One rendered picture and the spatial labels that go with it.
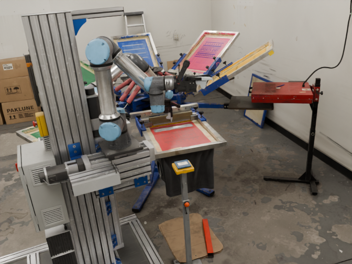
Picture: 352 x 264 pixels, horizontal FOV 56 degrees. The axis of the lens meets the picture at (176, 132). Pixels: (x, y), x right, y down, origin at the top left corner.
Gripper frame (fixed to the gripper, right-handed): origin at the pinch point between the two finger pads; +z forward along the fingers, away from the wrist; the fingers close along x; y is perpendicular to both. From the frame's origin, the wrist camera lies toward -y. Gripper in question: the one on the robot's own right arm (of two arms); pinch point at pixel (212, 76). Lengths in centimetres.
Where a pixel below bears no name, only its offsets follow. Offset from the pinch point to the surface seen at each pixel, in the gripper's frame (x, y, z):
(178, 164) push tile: -46, 65, -22
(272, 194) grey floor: -159, 147, 72
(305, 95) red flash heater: -144, 39, 98
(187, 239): -54, 131, -19
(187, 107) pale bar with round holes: -150, 45, -15
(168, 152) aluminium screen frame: -61, 61, -30
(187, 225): -52, 117, -19
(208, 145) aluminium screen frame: -71, 60, 1
